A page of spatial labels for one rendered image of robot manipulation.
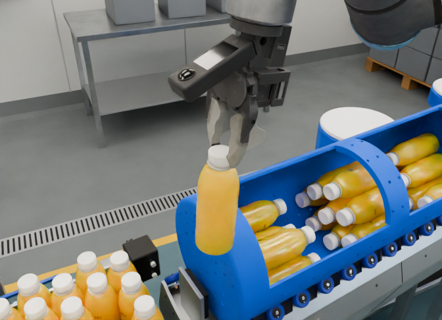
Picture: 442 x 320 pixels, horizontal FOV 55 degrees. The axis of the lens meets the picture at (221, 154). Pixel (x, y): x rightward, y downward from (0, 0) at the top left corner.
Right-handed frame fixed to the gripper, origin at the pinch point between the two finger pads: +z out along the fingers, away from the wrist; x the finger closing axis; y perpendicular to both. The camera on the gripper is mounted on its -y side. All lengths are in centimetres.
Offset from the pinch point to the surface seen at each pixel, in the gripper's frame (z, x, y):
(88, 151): 138, 240, 76
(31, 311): 38.3, 17.7, -24.2
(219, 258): 25.1, 2.1, 6.2
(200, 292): 36.8, 5.3, 6.0
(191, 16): 31, 238, 154
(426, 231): 33, -9, 71
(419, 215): 22, -10, 57
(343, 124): 24, 37, 88
